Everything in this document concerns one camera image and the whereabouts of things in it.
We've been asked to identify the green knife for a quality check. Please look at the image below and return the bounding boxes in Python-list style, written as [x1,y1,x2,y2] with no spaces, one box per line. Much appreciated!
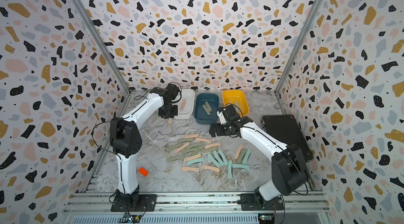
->
[205,101,213,113]

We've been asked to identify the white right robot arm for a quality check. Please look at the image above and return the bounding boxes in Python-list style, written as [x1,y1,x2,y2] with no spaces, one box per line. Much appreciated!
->
[209,104,309,204]

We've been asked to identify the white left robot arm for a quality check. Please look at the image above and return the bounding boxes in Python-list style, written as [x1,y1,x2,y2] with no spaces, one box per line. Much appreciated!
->
[110,83,182,204]

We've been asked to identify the white storage box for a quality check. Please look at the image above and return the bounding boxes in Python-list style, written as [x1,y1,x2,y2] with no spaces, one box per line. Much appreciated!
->
[174,89,195,119]

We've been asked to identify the yellow storage box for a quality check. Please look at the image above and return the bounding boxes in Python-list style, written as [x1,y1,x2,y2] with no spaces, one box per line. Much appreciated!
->
[222,89,249,116]

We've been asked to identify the dark teal storage box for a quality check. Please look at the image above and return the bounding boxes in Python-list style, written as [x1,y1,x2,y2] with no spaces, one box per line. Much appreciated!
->
[194,93,219,125]

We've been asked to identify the pink knife top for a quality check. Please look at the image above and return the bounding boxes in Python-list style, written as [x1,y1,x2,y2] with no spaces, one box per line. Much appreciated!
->
[183,134,199,139]

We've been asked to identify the mint knife vertical front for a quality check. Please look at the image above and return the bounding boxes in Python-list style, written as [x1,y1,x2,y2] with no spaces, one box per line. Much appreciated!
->
[227,160,233,179]

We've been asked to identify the mint knife horizontal right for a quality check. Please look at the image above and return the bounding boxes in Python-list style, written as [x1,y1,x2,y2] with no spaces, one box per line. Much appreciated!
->
[232,164,250,169]

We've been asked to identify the black case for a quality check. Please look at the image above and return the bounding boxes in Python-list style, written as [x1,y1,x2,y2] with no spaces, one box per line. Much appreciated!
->
[261,115,313,163]

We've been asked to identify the orange block large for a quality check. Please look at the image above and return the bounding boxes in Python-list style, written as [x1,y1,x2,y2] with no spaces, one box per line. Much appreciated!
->
[138,167,149,177]

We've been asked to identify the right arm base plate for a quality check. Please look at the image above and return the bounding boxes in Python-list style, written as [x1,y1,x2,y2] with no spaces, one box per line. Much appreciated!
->
[237,193,284,211]

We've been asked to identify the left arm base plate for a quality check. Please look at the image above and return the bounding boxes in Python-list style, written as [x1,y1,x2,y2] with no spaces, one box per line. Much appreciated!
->
[110,194,157,212]

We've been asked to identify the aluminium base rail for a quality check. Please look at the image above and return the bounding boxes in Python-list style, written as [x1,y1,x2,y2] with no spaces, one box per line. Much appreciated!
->
[61,191,334,224]

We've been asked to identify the aluminium frame post left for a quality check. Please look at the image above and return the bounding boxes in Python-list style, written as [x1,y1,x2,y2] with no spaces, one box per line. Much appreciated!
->
[53,0,131,95]

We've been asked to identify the aluminium frame post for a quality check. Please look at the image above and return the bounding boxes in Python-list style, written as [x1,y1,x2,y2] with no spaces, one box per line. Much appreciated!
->
[275,0,323,96]
[53,0,131,95]

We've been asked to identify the aluminium frame post right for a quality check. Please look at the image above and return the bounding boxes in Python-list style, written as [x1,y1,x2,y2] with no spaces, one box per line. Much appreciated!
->
[275,0,323,96]

